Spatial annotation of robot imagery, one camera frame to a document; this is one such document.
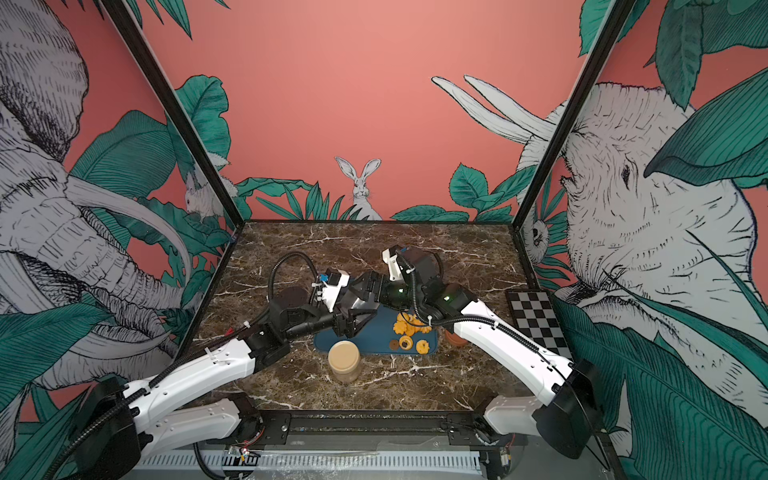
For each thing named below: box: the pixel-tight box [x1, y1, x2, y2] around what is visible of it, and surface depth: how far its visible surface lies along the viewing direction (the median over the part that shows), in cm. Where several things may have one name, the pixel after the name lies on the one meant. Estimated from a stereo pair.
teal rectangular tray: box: [314, 304, 439, 355], surface depth 90 cm
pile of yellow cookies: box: [393, 312, 432, 355], surface depth 91 cm
